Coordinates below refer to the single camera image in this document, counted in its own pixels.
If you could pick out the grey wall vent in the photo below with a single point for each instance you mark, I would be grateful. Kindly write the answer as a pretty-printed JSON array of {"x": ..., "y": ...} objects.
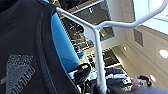
[{"x": 138, "y": 37}]

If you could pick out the person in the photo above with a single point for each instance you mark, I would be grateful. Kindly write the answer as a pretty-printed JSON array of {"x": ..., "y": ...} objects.
[{"x": 116, "y": 75}]

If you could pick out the round ceiling light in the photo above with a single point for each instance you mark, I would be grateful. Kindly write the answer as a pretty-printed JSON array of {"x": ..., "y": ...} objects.
[
  {"x": 152, "y": 78},
  {"x": 163, "y": 53},
  {"x": 124, "y": 48}
]

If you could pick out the large blue sofa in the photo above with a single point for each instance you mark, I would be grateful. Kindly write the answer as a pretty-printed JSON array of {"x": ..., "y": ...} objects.
[{"x": 63, "y": 50}]

